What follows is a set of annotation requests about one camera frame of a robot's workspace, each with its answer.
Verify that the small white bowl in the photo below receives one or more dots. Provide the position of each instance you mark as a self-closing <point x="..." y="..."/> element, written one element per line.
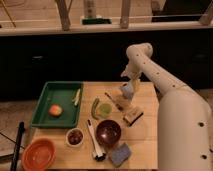
<point x="74" y="137"/>

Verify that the metal cup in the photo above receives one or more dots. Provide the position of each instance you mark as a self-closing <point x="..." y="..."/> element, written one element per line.
<point x="130" y="88"/>

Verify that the orange fruit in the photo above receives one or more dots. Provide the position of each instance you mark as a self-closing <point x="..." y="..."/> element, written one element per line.
<point x="55" y="110"/>

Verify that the orange plastic bowl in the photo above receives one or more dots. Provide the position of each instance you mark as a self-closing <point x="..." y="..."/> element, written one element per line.
<point x="38" y="155"/>

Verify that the wooden handled brush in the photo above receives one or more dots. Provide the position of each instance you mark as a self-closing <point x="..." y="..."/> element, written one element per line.
<point x="130" y="115"/>

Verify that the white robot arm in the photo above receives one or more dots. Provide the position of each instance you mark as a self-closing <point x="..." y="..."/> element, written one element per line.
<point x="183" y="139"/>

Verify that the green base stand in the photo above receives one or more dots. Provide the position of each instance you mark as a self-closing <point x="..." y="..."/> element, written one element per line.
<point x="95" y="21"/>

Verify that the green plastic tray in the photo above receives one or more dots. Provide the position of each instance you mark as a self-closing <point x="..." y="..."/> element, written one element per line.
<point x="60" y="93"/>

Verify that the black pole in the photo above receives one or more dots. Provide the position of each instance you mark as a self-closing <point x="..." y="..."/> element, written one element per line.
<point x="17" y="147"/>

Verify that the dark red bowl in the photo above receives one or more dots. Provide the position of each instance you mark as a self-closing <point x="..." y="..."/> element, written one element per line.
<point x="108" y="133"/>

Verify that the green pea pod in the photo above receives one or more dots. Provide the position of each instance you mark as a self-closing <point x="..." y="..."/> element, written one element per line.
<point x="93" y="108"/>

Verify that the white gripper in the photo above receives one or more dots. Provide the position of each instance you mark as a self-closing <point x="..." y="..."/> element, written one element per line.
<point x="131" y="72"/>

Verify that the white handled spoon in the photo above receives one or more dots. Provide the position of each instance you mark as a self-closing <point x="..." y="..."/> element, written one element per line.
<point x="99" y="153"/>

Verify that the pale yellow banana piece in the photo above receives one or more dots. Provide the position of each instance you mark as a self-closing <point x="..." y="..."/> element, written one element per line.
<point x="75" y="100"/>

